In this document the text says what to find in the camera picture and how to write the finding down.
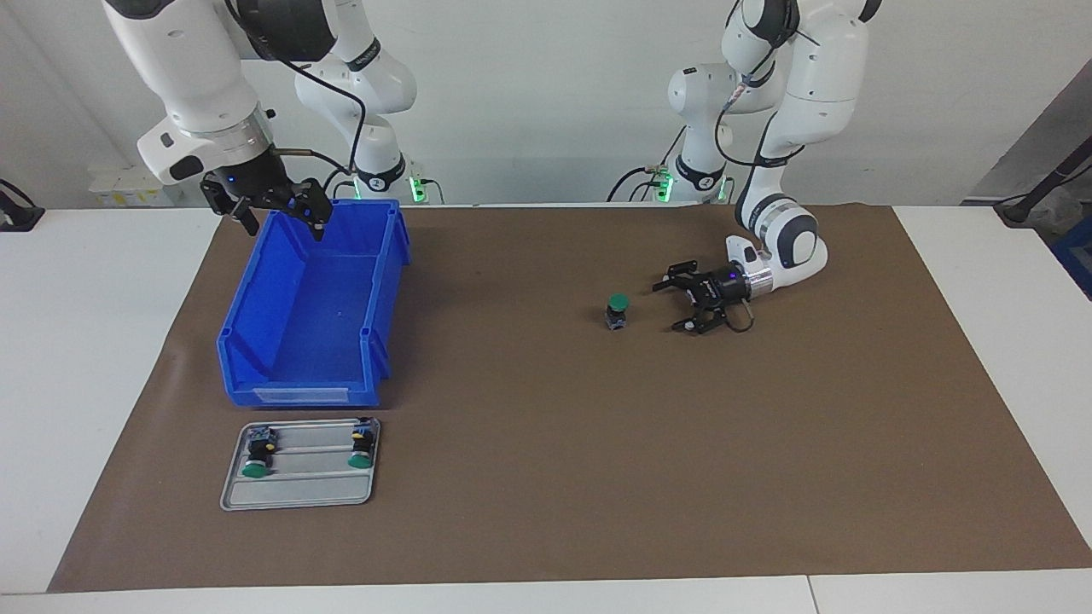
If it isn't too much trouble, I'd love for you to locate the black table clamp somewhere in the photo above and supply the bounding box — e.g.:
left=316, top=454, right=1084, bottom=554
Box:
left=0, top=179, right=45, bottom=233

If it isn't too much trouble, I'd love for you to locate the green push button white block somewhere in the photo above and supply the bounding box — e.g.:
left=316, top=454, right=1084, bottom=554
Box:
left=241, top=425, right=279, bottom=478

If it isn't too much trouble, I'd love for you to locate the black stand pole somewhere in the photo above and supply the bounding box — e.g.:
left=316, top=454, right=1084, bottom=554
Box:
left=994, top=136, right=1092, bottom=224

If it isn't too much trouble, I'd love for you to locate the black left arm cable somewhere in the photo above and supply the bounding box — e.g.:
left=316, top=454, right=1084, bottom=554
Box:
left=715, top=0, right=807, bottom=333

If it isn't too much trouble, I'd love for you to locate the brown table mat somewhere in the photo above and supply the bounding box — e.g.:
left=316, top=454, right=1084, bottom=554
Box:
left=47, top=203, right=1092, bottom=594

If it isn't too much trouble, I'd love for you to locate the blue plastic storage bin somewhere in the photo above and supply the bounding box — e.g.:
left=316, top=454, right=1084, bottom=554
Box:
left=217, top=199, right=412, bottom=408

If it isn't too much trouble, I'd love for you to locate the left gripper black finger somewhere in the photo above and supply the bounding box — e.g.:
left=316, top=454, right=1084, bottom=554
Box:
left=654, top=262, right=702, bottom=293
left=672, top=305, right=726, bottom=335

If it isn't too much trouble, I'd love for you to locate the green push button yellow ring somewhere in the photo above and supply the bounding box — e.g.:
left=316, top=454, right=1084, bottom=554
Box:
left=347, top=418, right=379, bottom=470

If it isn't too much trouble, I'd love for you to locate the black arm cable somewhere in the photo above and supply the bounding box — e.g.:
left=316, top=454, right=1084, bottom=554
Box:
left=715, top=0, right=807, bottom=333
left=224, top=0, right=369, bottom=199

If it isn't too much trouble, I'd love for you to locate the grey metal tray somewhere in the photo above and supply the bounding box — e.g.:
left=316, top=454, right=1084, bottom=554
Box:
left=220, top=417, right=382, bottom=512

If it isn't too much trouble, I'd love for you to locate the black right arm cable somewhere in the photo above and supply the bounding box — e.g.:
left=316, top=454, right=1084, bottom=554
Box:
left=224, top=0, right=369, bottom=199

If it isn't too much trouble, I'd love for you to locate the black left base cable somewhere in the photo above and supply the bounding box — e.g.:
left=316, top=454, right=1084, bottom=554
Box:
left=607, top=128, right=688, bottom=203

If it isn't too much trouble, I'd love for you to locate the blue crate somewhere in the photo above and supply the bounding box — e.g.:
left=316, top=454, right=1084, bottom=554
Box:
left=1051, top=217, right=1092, bottom=299

